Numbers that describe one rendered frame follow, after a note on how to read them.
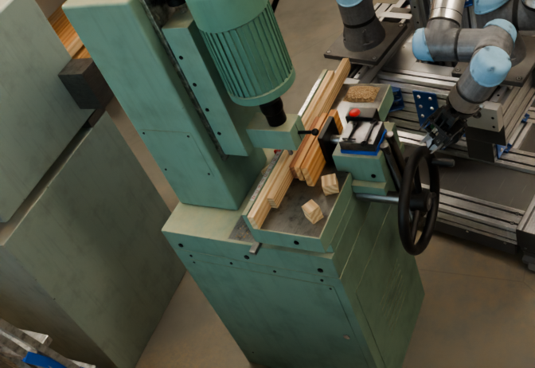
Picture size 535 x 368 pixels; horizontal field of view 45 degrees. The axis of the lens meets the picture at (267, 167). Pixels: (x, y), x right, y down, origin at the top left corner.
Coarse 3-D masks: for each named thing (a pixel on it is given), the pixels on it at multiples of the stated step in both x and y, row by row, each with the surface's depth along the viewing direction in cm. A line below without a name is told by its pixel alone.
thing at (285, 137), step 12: (252, 120) 173; (264, 120) 171; (288, 120) 168; (300, 120) 169; (252, 132) 171; (264, 132) 169; (276, 132) 167; (288, 132) 165; (252, 144) 175; (264, 144) 173; (276, 144) 170; (288, 144) 168
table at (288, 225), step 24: (336, 96) 196; (384, 96) 189; (384, 120) 190; (336, 168) 174; (288, 192) 173; (312, 192) 170; (360, 192) 173; (384, 192) 168; (288, 216) 167; (336, 216) 166; (264, 240) 170; (288, 240) 165; (312, 240) 160
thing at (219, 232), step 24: (192, 216) 194; (216, 216) 191; (240, 216) 187; (360, 216) 180; (168, 240) 197; (192, 240) 190; (216, 240) 184; (240, 240) 181; (288, 264) 177; (312, 264) 172; (336, 264) 168
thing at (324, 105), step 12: (348, 60) 202; (336, 72) 198; (348, 72) 203; (336, 84) 196; (324, 96) 192; (324, 108) 190; (312, 120) 186; (300, 144) 180; (288, 168) 174; (276, 180) 172; (288, 180) 174; (276, 192) 169; (276, 204) 170
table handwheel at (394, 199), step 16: (416, 160) 160; (416, 176) 163; (432, 176) 177; (400, 192) 156; (416, 192) 166; (432, 192) 178; (400, 208) 156; (416, 208) 167; (432, 208) 178; (400, 224) 157; (416, 224) 165; (432, 224) 177; (400, 240) 161
